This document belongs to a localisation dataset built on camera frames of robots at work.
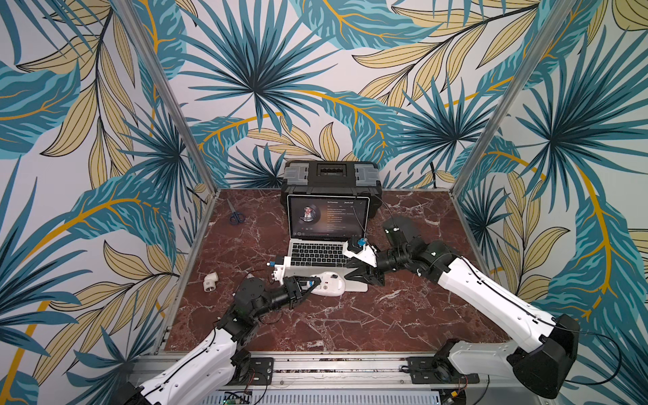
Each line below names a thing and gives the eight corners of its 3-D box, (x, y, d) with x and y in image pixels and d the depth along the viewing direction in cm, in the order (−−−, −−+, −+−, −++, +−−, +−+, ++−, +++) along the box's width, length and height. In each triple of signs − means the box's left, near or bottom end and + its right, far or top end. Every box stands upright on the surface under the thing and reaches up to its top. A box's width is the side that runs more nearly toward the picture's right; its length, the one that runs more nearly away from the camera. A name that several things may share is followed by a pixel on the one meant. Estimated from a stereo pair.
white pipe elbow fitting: (204, 292, 90) (200, 288, 88) (209, 275, 94) (206, 272, 92) (214, 292, 90) (211, 288, 88) (219, 276, 94) (216, 272, 92)
